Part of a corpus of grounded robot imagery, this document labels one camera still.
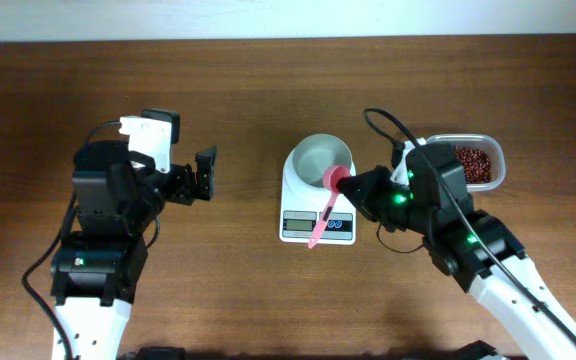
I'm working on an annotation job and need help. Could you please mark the left black cable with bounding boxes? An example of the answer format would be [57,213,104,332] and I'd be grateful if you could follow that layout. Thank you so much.
[21,119,162,360]

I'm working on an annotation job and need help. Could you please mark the clear plastic bean container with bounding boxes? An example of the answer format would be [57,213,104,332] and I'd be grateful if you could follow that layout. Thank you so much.
[426,134,506,193]

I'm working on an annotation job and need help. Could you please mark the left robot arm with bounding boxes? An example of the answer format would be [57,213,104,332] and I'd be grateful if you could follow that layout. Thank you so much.
[51,140,217,359]

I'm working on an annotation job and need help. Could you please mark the white digital kitchen scale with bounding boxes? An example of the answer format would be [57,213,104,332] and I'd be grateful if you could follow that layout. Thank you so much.
[278,154,357,245]

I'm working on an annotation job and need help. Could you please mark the pink measuring scoop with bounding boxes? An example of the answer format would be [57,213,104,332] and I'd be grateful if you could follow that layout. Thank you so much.
[308,165,351,249]

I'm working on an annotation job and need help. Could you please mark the white round bowl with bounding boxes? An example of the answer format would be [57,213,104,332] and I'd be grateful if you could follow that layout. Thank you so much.
[288,134,353,188]

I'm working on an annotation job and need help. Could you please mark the right black cable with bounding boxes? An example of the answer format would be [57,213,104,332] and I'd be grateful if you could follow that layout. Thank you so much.
[363,107,576,360]

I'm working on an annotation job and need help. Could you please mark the red beans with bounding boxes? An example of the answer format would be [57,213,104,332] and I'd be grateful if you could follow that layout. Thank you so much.
[454,146,492,184]

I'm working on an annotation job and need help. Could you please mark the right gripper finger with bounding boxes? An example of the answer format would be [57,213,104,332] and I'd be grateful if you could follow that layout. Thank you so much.
[338,165,392,193]
[340,183,376,220]

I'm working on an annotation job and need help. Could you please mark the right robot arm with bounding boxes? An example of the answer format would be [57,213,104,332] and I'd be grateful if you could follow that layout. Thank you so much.
[331,166,576,359]

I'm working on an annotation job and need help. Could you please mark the black cable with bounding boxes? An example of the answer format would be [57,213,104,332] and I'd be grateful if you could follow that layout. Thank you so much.
[363,107,576,360]
[21,119,162,360]

